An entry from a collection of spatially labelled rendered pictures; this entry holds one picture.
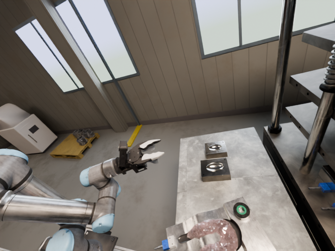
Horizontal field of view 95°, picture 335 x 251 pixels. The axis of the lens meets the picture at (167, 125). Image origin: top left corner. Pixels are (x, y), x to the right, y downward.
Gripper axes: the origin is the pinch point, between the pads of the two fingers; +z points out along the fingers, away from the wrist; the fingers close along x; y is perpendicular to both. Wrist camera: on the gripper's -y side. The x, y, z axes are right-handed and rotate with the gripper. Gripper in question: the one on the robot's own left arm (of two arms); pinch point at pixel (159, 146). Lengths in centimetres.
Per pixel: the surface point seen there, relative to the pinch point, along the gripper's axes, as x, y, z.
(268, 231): 31, 62, 36
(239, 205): 18, 49, 26
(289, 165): 1, 67, 74
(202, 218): 16, 54, 5
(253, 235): 31, 51, 25
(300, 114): -19, 44, 92
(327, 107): 3, 14, 76
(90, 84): -255, 57, -106
